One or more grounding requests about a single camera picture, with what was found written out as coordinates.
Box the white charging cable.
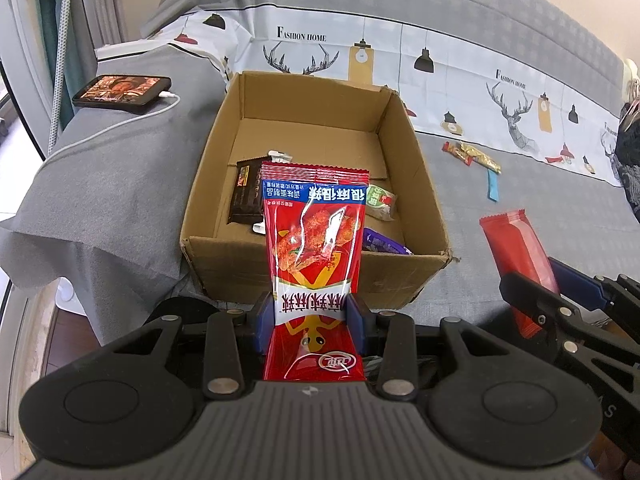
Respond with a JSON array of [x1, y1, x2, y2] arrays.
[[37, 91, 181, 171]]

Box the beige green snack packet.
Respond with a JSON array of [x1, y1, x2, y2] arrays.
[[366, 186, 398, 222]]

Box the brown cardboard box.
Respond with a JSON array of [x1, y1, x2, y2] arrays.
[[179, 71, 461, 311]]

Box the dark speckled cloth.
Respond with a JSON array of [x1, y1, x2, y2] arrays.
[[614, 102, 640, 208]]

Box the black white braided cable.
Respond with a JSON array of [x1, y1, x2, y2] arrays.
[[47, 0, 76, 158]]

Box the dark brown snack packet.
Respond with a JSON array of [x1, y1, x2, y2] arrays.
[[227, 158, 266, 226]]

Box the plain red bar packet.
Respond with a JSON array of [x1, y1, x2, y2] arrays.
[[479, 210, 563, 340]]

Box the gold wrapped candy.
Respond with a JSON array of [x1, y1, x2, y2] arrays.
[[460, 143, 502, 175]]

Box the grey deer print bed sheet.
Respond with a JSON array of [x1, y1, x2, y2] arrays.
[[95, 0, 640, 341]]

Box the white window frame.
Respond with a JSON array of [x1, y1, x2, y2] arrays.
[[0, 0, 56, 161]]

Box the grey blanket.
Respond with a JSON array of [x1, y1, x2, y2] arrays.
[[0, 42, 241, 348]]

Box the black smartphone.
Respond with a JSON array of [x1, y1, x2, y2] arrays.
[[71, 75, 172, 114]]

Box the purple candy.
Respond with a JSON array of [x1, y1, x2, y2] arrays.
[[362, 227, 413, 256]]

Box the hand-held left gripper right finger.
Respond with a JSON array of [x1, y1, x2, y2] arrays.
[[346, 294, 516, 402]]

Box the cream tasselled object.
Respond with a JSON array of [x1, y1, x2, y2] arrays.
[[622, 57, 640, 106]]

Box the large red snack packet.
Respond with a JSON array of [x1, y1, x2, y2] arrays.
[[261, 161, 372, 382]]

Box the small red wrapped candy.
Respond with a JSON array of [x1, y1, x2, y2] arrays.
[[441, 142, 473, 166]]

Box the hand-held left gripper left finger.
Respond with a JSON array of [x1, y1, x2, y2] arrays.
[[107, 292, 276, 402]]

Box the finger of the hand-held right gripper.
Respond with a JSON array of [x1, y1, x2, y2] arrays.
[[549, 257, 640, 323], [499, 271, 640, 361]]

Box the teal curtain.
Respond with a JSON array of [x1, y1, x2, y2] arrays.
[[35, 0, 98, 128]]

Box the silver snack packet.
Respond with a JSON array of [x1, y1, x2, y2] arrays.
[[250, 149, 293, 236]]

